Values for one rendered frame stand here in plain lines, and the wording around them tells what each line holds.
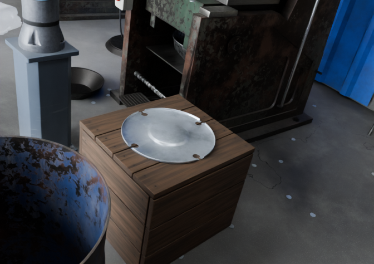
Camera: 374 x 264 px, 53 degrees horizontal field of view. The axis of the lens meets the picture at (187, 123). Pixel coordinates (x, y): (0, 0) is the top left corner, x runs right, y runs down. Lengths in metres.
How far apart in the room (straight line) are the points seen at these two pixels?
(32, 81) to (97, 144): 0.39
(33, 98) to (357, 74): 1.94
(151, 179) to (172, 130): 0.23
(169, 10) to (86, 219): 0.99
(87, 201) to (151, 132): 0.35
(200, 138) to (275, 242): 0.49
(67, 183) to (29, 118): 0.61
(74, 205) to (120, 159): 0.19
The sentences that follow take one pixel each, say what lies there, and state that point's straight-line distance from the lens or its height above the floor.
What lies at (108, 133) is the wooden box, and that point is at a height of 0.35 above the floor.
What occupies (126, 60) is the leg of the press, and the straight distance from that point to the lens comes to 1.88.
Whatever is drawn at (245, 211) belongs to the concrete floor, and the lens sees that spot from 1.49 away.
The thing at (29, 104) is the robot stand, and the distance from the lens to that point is 1.46.
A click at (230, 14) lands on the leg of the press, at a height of 0.63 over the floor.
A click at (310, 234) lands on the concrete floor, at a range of 1.52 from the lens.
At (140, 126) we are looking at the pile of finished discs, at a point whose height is 0.35.
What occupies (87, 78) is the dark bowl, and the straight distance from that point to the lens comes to 2.15.
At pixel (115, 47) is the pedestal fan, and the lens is 2.58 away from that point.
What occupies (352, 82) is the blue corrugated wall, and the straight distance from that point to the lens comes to 2.65.
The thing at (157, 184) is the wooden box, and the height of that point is 0.35.
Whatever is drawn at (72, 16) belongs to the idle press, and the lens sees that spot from 3.10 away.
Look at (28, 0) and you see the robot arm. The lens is 1.35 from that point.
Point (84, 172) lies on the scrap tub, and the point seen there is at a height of 0.44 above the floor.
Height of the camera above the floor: 1.00
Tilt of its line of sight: 32 degrees down
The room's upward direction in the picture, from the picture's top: 11 degrees clockwise
